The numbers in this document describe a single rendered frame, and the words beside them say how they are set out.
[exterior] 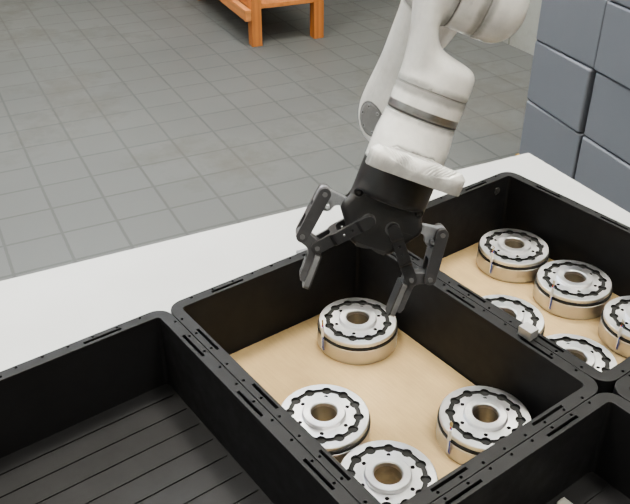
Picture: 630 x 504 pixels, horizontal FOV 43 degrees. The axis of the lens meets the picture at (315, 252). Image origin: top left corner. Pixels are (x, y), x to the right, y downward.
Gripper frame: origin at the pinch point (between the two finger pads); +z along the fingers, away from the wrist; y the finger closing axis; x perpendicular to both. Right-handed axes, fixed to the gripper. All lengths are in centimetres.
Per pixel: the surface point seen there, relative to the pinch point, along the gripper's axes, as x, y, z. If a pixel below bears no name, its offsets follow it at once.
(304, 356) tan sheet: -17.1, -1.3, 15.3
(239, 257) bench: -63, 8, 20
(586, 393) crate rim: 4.0, -26.0, 0.8
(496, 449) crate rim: 10.9, -16.3, 6.4
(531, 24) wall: -382, -124, -59
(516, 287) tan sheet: -30.5, -29.2, 1.0
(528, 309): -20.9, -27.8, 1.0
